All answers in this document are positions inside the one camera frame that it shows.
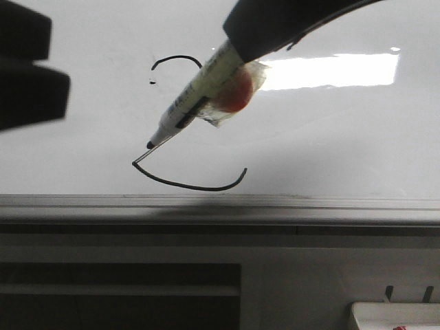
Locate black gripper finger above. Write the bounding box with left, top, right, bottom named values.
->
left=1, top=1, right=71, bottom=131
left=223, top=0, right=372, bottom=63

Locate white black-ink whiteboard marker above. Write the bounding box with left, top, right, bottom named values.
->
left=147, top=41, right=270, bottom=149

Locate black tray hook left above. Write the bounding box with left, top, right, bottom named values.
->
left=384, top=285, right=394, bottom=303

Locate black tray hook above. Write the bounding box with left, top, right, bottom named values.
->
left=422, top=286, right=434, bottom=303
left=384, top=285, right=394, bottom=303

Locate white plastic marker tray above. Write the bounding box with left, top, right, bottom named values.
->
left=348, top=302, right=439, bottom=329

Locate black tray hook right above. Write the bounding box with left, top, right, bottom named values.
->
left=422, top=286, right=434, bottom=303

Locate white whiteboard with aluminium frame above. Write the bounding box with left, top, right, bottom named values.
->
left=1, top=1, right=439, bottom=227

